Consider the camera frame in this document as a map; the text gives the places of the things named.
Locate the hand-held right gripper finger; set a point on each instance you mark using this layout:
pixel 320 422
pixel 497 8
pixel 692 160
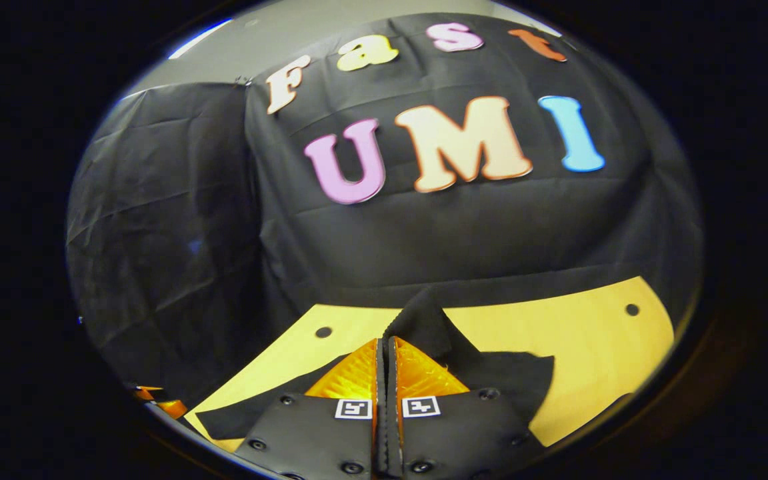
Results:
pixel 380 400
pixel 390 400

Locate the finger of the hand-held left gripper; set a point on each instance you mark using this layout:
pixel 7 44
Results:
pixel 170 406

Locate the black garment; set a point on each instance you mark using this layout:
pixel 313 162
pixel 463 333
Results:
pixel 430 326

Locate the black backdrop cloth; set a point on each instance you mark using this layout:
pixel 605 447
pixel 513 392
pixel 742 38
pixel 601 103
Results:
pixel 424 233

